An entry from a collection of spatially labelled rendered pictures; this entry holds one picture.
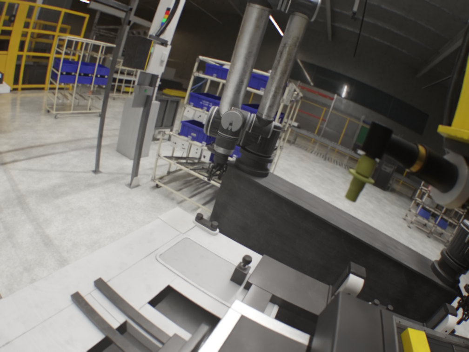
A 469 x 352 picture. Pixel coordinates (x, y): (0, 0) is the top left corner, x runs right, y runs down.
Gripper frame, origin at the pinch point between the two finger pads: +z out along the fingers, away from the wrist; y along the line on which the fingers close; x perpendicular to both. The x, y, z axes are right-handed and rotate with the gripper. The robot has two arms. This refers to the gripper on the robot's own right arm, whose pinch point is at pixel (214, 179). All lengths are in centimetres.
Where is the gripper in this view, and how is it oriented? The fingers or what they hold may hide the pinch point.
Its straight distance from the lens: 126.6
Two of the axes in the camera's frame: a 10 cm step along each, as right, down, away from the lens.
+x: -7.8, -4.4, 4.5
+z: -3.0, 8.9, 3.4
